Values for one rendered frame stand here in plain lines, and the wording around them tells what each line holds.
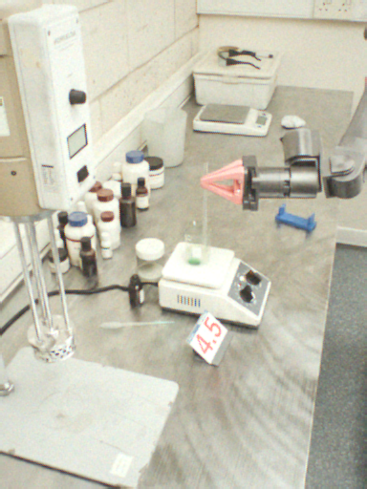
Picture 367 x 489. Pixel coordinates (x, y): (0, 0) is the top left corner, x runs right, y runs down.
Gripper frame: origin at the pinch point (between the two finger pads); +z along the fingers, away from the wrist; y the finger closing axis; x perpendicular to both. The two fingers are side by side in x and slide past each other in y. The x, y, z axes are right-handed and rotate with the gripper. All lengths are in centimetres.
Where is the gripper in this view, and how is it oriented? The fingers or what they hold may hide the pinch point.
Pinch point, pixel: (205, 181)
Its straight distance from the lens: 94.8
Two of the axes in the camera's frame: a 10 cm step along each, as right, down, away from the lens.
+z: -10.0, -0.1, 0.4
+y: -0.4, 5.5, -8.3
